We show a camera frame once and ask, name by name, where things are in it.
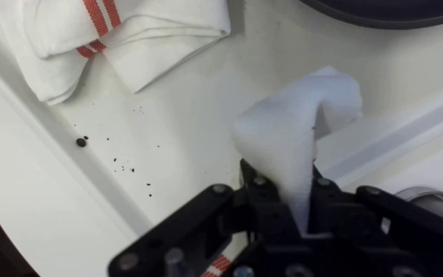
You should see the black frying pan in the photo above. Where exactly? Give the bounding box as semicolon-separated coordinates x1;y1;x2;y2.
297;0;443;31

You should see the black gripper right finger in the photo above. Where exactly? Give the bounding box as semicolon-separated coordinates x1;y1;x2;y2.
303;169;443;277

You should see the round metal tin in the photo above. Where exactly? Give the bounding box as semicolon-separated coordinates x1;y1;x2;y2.
393;186;443;218

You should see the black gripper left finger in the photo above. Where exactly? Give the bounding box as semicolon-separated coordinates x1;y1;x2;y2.
110;158;305;277

